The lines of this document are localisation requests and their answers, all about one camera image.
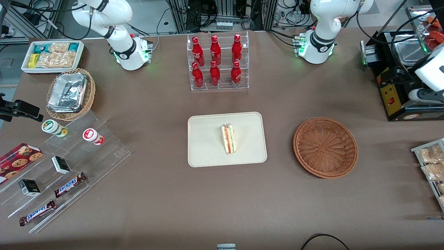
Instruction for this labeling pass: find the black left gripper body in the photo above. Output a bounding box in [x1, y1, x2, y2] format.
[395, 67, 418, 90]

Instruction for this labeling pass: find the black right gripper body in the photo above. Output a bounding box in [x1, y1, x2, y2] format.
[0, 93, 17, 123]

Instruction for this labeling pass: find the triangle sandwich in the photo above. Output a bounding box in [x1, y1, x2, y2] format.
[221, 123, 237, 155]

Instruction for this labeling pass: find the steel tray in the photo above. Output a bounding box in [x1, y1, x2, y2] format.
[405, 5, 444, 53]

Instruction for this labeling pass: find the light wicker basket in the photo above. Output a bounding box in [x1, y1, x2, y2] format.
[46, 68, 96, 122]

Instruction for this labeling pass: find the brown wicker basket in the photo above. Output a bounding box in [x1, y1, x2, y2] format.
[293, 117, 359, 180]

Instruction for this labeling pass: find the tray of packaged snacks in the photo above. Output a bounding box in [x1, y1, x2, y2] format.
[411, 138, 444, 213]

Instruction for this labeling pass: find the beige plastic tray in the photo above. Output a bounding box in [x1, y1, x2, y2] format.
[187, 111, 268, 168]

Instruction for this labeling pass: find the black machine with yellow label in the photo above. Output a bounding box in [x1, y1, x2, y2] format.
[360, 30, 444, 122]

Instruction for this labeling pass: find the green lidded cup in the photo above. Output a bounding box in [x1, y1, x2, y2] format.
[41, 119, 68, 138]

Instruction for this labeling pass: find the white snack bin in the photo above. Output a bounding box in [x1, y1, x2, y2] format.
[21, 40, 85, 75]

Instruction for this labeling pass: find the aluminium foil container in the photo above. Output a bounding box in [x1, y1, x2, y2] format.
[47, 72, 88, 114]

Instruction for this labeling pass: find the red cookie box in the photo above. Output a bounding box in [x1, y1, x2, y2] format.
[0, 143, 44, 185]

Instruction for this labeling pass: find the clear bag of crackers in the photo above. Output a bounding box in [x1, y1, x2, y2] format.
[36, 52, 58, 68]
[55, 51, 77, 68]
[49, 42, 70, 53]

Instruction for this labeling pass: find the small black box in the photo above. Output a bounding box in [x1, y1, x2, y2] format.
[51, 156, 71, 175]
[18, 179, 41, 197]

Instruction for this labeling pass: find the red lidded cup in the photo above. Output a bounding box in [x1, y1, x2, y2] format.
[82, 128, 105, 146]

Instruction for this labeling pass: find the clear bag of fried snack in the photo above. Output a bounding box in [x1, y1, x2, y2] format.
[417, 144, 444, 164]
[421, 162, 444, 181]

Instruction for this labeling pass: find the snickers bar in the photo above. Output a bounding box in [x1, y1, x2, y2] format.
[19, 199, 57, 227]
[54, 172, 87, 199]

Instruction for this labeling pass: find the clear acrylic stepped display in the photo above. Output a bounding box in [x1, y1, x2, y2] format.
[0, 110, 132, 234]

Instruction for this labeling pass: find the red cola bottle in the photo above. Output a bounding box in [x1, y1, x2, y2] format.
[230, 61, 242, 88]
[210, 35, 222, 66]
[209, 60, 221, 87]
[231, 34, 243, 64]
[191, 36, 205, 67]
[191, 62, 204, 89]

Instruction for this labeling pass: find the clear acrylic bottle rack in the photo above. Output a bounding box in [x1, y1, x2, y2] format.
[186, 31, 250, 92]

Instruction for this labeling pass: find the black cable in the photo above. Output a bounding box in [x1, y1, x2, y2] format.
[300, 233, 351, 250]

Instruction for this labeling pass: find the aluminium frame rack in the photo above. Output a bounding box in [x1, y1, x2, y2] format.
[166, 0, 279, 33]

